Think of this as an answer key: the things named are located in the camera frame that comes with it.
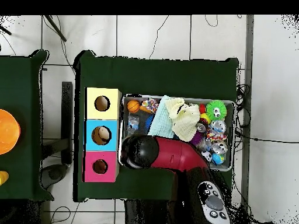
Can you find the mint green cloth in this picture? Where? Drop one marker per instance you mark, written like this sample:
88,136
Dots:
161,123

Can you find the cream yellow cloth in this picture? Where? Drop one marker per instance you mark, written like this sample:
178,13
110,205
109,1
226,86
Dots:
184,123

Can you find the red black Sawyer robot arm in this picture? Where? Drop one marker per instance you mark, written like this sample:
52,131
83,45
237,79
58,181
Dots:
177,154

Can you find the wooden box with three holes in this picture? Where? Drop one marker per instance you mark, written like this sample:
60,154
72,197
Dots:
93,144

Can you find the shallow metal mesh bin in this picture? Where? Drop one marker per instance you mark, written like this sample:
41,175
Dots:
230,140

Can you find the crushed clear water bottle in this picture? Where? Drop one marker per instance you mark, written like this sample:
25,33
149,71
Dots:
133,124

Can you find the orange toy basketball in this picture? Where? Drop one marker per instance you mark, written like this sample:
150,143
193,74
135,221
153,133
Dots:
133,106

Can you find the dark green table cloth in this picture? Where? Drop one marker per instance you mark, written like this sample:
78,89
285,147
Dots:
21,84
163,77

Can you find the green spiky ball with eyes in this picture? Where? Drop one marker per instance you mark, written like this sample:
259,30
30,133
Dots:
211,108

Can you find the small toy soccer ball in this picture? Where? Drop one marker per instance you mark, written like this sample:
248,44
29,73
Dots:
207,155

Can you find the black upright panel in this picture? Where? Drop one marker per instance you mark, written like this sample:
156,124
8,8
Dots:
67,116

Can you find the black tripod leg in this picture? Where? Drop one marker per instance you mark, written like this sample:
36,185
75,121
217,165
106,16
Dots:
5,30
56,28

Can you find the orange bowl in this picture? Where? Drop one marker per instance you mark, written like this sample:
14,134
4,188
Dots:
8,131

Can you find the small yellow object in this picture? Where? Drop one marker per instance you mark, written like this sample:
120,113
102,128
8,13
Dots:
3,178

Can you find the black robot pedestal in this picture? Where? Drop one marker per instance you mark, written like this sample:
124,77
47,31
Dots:
149,214

